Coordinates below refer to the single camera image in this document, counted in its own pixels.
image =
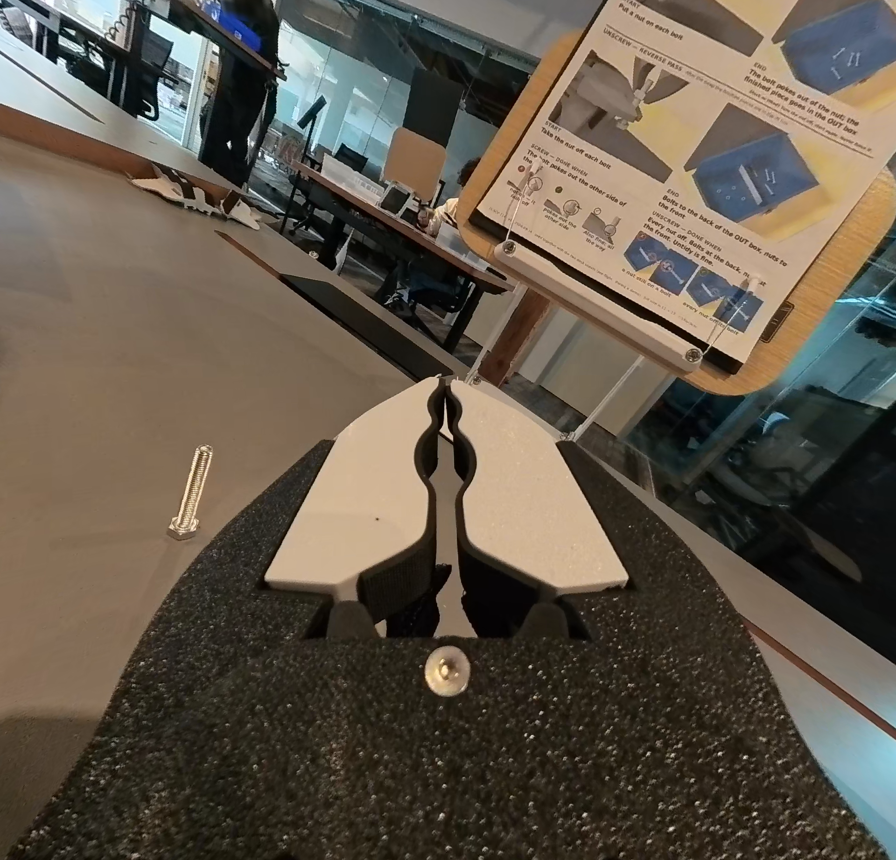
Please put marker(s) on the black office chair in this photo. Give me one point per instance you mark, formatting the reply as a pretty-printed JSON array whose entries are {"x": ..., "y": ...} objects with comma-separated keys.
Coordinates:
[{"x": 150, "y": 61}]

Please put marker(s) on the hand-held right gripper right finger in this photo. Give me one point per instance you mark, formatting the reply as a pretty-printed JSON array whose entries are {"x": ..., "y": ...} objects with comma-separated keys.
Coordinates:
[{"x": 539, "y": 503}]

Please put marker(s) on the wooden display board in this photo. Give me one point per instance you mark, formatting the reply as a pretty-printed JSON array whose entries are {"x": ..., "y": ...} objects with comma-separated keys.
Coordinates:
[{"x": 826, "y": 314}]

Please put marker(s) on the black partition panel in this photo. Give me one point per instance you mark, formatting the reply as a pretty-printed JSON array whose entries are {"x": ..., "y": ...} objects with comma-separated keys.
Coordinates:
[{"x": 434, "y": 103}]

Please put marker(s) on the white clip bar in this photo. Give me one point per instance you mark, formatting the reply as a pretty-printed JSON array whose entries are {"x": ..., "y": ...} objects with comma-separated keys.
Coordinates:
[{"x": 595, "y": 303}]

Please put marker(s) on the printed instruction sheet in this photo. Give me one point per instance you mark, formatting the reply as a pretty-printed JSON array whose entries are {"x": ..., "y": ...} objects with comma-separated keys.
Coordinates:
[{"x": 700, "y": 138}]

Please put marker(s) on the torn cardboard piece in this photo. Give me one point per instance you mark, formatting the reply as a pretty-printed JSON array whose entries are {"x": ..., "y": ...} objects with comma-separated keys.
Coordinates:
[{"x": 182, "y": 188}]

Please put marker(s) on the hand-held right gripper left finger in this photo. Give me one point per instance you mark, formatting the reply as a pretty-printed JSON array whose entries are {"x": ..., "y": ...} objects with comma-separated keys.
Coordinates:
[{"x": 343, "y": 503}]

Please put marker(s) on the blue storage bin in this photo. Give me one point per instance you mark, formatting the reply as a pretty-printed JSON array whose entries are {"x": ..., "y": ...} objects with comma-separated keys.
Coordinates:
[{"x": 224, "y": 23}]

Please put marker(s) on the black mat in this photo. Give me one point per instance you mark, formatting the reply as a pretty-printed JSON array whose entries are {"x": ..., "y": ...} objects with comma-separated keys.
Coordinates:
[{"x": 350, "y": 314}]

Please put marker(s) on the black monitor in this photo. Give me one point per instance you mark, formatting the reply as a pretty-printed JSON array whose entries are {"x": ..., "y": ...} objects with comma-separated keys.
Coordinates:
[{"x": 313, "y": 117}]

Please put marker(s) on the thin white stand rod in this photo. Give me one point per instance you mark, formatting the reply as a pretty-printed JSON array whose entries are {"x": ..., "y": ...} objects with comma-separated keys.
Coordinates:
[
  {"x": 609, "y": 394},
  {"x": 479, "y": 363}
]

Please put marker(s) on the tall standing desk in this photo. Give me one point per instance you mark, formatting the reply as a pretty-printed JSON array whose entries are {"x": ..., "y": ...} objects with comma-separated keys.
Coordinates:
[{"x": 182, "y": 16}]

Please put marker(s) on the silver hex bolt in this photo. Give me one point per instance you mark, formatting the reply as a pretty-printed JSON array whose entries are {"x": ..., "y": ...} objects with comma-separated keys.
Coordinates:
[{"x": 196, "y": 482}]

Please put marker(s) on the dark wooden desk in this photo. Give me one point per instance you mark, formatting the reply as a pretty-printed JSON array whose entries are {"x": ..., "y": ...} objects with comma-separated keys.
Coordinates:
[{"x": 392, "y": 237}]

